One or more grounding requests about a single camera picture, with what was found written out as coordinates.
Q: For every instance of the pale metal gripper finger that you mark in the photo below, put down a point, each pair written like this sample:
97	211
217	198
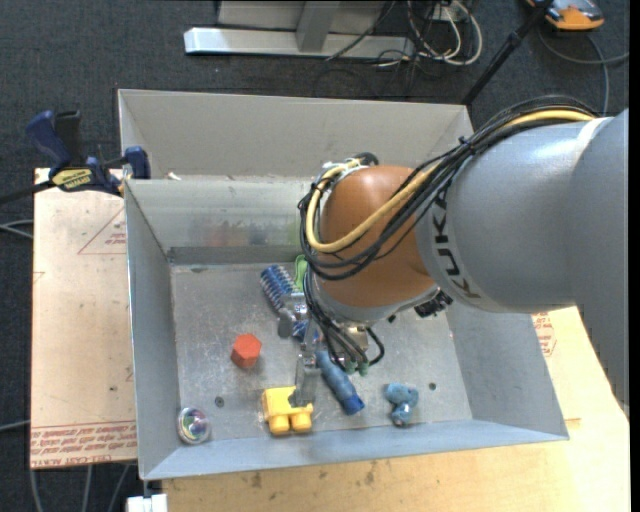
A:
286	322
306	385

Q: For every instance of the blue ribbed plastic toy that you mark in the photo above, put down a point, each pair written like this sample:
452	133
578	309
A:
278	289

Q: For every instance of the yellow toy block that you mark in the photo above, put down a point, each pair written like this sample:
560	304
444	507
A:
286	414

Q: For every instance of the blue cylindrical marker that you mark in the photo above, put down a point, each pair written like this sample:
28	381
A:
342	386

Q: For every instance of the red hexagonal block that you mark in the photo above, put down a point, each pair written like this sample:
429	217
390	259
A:
246	351

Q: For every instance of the green plastic piece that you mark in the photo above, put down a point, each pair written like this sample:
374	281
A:
300	270

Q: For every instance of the grey metal bin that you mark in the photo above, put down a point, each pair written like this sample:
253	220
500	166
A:
210	325

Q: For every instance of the blue toy animal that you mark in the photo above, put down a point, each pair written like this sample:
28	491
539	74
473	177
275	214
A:
402	401

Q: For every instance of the clear glass ball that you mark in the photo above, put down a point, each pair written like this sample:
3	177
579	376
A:
194	425

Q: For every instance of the brown cardboard board red print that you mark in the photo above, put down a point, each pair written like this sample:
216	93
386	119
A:
80	310

